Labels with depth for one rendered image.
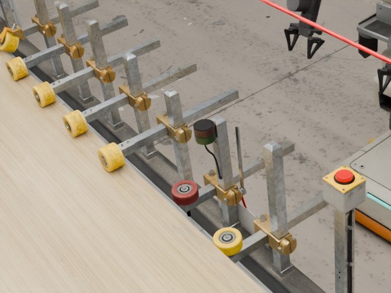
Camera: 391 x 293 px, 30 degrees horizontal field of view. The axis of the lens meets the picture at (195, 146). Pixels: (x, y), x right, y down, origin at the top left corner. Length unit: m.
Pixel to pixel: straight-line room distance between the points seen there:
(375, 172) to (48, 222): 1.51
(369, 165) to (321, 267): 0.48
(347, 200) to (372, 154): 1.58
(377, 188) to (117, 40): 2.41
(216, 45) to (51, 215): 2.67
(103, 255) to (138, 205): 0.21
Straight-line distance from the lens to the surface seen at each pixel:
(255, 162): 2.32
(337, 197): 1.69
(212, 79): 4.35
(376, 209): 3.12
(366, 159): 3.23
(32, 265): 2.09
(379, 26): 2.64
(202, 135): 2.04
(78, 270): 2.03
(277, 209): 2.00
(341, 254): 1.84
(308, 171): 3.60
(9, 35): 3.11
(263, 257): 2.24
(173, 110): 2.28
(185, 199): 2.16
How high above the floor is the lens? 2.33
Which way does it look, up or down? 37 degrees down
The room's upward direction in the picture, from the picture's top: 9 degrees counter-clockwise
